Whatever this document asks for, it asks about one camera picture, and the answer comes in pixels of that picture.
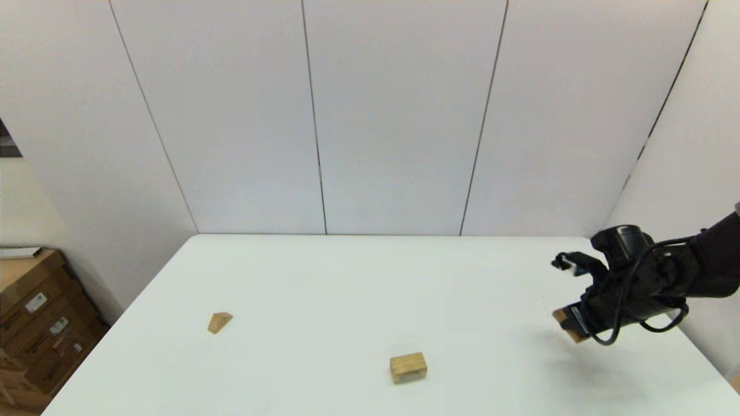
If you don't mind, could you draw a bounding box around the rectangular wooden building block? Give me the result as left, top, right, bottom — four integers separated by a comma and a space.
552, 309, 589, 344

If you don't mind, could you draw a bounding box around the arched wooden building block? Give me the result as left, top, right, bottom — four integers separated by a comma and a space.
390, 352, 428, 385

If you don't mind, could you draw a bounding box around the brown cardboard box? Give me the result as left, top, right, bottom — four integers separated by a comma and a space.
0, 250, 87, 341
0, 347, 53, 414
0, 300, 110, 396

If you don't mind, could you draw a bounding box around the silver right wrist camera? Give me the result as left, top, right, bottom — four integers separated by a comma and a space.
550, 252, 606, 281

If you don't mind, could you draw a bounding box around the dark wall window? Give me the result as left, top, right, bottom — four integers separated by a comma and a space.
0, 118, 24, 158

